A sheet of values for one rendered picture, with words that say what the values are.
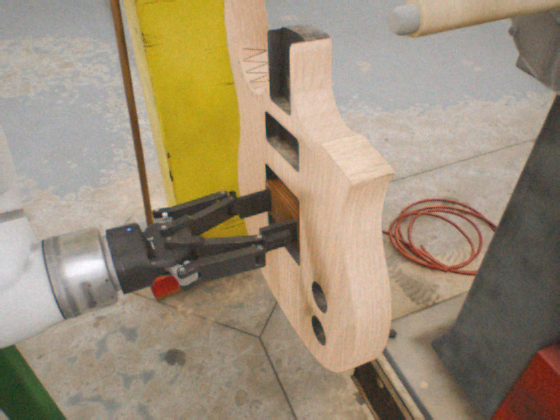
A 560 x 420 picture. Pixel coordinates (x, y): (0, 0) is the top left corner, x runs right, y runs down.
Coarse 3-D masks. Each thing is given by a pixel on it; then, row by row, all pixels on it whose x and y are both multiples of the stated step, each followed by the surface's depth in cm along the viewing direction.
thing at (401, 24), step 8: (400, 8) 42; (408, 8) 42; (416, 8) 42; (392, 16) 42; (400, 16) 42; (408, 16) 42; (416, 16) 42; (392, 24) 43; (400, 24) 42; (408, 24) 42; (416, 24) 42; (392, 32) 43; (400, 32) 42; (408, 32) 43
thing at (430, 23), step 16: (416, 0) 42; (432, 0) 42; (448, 0) 42; (464, 0) 43; (480, 0) 43; (496, 0) 44; (512, 0) 44; (528, 0) 45; (544, 0) 46; (432, 16) 42; (448, 16) 42; (464, 16) 43; (480, 16) 44; (496, 16) 45; (512, 16) 46; (416, 32) 43; (432, 32) 43
